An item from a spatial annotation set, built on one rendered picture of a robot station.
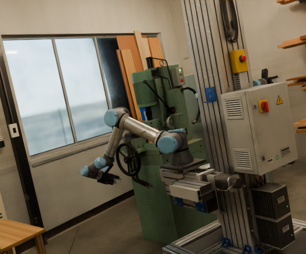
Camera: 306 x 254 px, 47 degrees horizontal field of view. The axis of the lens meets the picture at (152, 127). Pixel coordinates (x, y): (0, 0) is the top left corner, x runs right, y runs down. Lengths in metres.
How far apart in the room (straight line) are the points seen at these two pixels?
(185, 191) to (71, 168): 2.18
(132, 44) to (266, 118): 3.13
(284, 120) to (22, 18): 2.87
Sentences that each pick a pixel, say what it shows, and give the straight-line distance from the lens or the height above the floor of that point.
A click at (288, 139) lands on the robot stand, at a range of 2.18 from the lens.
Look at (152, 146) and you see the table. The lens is 2.90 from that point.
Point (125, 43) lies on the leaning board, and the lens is 4.78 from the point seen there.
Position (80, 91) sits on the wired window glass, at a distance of 4.30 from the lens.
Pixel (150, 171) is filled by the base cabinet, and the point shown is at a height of 0.65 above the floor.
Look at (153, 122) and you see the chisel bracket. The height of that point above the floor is 1.05.
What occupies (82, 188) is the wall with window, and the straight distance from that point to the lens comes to 4.17.
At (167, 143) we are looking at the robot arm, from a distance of 2.14.
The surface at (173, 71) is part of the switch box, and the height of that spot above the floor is 1.46.
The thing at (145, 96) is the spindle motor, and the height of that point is 1.29.
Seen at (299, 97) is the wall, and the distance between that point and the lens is 4.90.
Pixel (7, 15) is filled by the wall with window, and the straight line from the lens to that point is 3.96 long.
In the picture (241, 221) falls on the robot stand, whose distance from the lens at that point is 2.32.
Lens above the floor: 1.34
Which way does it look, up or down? 6 degrees down
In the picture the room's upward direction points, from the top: 11 degrees counter-clockwise
